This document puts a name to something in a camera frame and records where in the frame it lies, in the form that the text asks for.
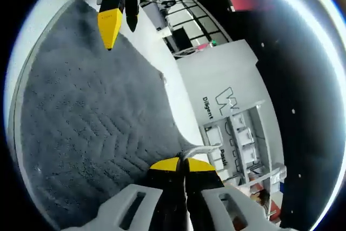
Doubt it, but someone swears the black monitor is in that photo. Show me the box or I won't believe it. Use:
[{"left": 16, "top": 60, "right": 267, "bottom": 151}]
[{"left": 163, "top": 27, "right": 193, "bottom": 53}]

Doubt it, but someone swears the grey fluffy towel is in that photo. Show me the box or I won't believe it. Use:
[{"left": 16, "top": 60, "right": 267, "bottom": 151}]
[{"left": 15, "top": 0, "right": 217, "bottom": 231}]

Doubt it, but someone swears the grey metal shelving rack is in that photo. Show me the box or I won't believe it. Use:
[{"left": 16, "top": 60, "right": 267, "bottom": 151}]
[{"left": 201, "top": 100, "right": 287, "bottom": 187}]

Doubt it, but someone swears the white lidded storage bin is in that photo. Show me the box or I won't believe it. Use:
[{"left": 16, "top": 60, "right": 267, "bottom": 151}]
[
  {"left": 232, "top": 113, "right": 247, "bottom": 129},
  {"left": 243, "top": 147, "right": 260, "bottom": 164},
  {"left": 239, "top": 129, "right": 255, "bottom": 145}
]

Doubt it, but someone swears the large white storage box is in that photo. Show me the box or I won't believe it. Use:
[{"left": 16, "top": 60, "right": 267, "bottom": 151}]
[{"left": 205, "top": 127, "right": 224, "bottom": 145}]

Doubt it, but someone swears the pink hanging cloth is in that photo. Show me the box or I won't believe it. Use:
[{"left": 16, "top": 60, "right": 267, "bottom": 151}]
[{"left": 193, "top": 42, "right": 211, "bottom": 53}]

